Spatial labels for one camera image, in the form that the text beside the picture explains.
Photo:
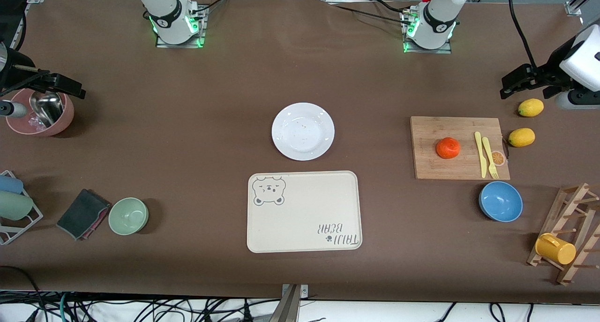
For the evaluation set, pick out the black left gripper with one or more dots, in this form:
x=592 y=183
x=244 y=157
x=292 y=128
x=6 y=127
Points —
x=547 y=74

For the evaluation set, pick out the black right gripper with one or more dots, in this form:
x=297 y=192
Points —
x=14 y=77

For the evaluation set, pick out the orange mandarin fruit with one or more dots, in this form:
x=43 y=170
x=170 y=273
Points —
x=448 y=148

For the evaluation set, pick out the white round plate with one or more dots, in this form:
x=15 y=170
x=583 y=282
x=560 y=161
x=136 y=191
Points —
x=303 y=131

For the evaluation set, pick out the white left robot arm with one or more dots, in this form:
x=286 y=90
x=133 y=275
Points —
x=438 y=12

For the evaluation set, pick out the yellow lemon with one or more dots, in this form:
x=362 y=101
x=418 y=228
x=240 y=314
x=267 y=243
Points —
x=521 y=137
x=531 y=108

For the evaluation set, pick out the steel scoop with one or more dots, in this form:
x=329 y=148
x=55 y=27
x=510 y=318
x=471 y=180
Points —
x=47 y=108

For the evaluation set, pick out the pink bowl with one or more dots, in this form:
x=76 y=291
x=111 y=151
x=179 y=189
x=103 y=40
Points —
x=64 y=118

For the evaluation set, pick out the clear plastic ice pieces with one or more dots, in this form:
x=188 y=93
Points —
x=34 y=123

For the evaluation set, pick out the yellow plastic fork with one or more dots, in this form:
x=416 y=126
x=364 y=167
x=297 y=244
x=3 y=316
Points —
x=487 y=148

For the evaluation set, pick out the round orange slice tag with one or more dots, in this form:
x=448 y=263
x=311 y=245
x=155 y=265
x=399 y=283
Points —
x=498 y=159

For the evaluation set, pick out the yellow plastic knife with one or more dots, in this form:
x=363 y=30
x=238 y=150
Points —
x=481 y=155

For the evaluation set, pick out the blue cup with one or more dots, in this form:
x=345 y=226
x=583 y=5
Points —
x=10 y=184

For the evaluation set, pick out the blue bowl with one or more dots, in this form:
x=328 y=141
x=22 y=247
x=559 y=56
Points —
x=500 y=201

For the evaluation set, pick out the wooden peg mug rack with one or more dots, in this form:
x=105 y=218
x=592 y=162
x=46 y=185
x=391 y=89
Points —
x=579 y=205

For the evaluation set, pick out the pale green cup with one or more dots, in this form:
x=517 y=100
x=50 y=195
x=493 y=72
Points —
x=14 y=205

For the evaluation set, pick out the wooden cutting board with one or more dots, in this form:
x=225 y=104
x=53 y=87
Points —
x=433 y=167

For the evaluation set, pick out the grey pink folded cloth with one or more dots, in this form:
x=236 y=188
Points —
x=82 y=214

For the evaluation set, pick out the pale green bowl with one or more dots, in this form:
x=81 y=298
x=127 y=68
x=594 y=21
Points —
x=128 y=216

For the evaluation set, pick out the yellow mug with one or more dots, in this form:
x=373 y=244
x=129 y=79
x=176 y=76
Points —
x=555 y=249

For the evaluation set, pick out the beige bear print tray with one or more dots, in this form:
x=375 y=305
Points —
x=304 y=214

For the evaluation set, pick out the grey metal strut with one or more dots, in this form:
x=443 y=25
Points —
x=287 y=308

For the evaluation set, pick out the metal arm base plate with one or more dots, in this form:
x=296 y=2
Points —
x=447 y=48
x=201 y=29

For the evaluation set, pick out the metal table edge bracket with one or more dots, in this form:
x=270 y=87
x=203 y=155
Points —
x=304 y=290

